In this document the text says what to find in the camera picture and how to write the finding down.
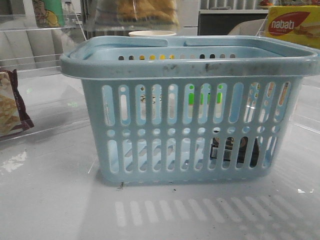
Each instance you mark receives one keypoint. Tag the green cartoon label bottle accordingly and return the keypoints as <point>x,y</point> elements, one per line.
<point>48,13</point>

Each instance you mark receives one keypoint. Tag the clear acrylic display shelf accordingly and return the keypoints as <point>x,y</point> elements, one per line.
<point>54,102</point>

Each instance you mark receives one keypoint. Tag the yellow popcorn paper bucket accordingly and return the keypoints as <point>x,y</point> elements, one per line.
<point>151,33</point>

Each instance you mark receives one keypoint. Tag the packaged bread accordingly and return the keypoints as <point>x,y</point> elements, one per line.
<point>136,13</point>

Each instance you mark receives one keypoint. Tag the grey armchair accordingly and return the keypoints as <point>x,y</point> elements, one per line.
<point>248,28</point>

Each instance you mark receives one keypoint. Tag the yellow nabati wafer box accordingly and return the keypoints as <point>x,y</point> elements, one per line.
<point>295,24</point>

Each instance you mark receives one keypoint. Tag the fruit plate on counter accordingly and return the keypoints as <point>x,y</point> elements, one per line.
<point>265,3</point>

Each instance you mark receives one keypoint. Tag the light blue plastic basket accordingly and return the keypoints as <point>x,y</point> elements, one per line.
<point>188,108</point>

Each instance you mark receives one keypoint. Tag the maroon cracker snack packet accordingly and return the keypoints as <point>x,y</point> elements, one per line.
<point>13,115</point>

